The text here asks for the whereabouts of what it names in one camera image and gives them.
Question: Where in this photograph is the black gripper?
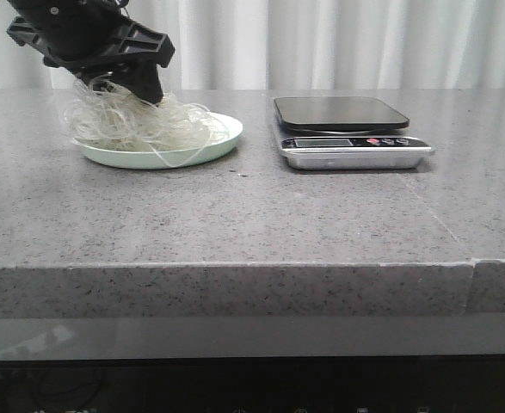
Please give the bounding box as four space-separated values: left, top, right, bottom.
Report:
8 1 176 104

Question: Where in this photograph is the white vermicelli noodle bundle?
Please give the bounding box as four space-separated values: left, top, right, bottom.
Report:
65 75 230 168

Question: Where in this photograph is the light green round plate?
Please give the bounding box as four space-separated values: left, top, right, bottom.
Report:
75 113 243 170

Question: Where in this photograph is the white pleated curtain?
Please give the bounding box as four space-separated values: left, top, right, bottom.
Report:
0 0 505 90

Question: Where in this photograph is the black silver kitchen scale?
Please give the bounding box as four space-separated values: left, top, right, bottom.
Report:
274 96 434 170

